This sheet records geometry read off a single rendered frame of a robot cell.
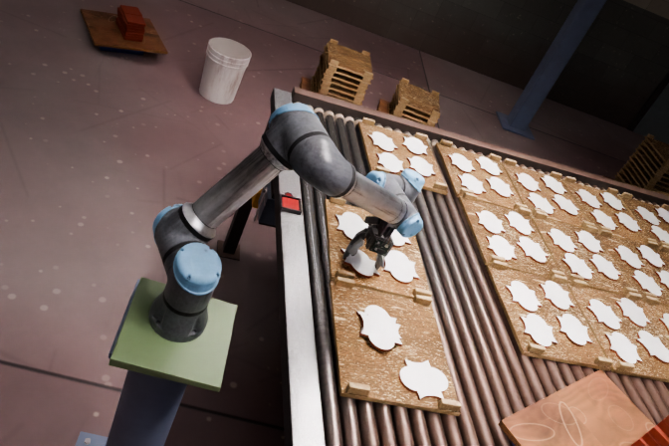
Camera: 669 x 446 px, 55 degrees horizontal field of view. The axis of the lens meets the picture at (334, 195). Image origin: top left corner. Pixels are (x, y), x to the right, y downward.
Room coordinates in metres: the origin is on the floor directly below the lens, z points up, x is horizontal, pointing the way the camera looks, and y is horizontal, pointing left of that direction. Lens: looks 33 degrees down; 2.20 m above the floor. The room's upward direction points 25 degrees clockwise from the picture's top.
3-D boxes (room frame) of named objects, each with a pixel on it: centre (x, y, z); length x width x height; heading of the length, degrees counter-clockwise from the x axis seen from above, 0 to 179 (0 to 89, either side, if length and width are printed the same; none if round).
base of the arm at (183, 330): (1.17, 0.23, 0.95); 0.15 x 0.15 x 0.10
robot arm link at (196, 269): (1.17, 0.23, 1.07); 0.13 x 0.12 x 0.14; 41
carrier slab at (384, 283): (1.80, -0.20, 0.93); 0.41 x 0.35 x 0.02; 18
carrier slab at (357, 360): (1.39, -0.33, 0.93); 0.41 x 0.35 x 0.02; 19
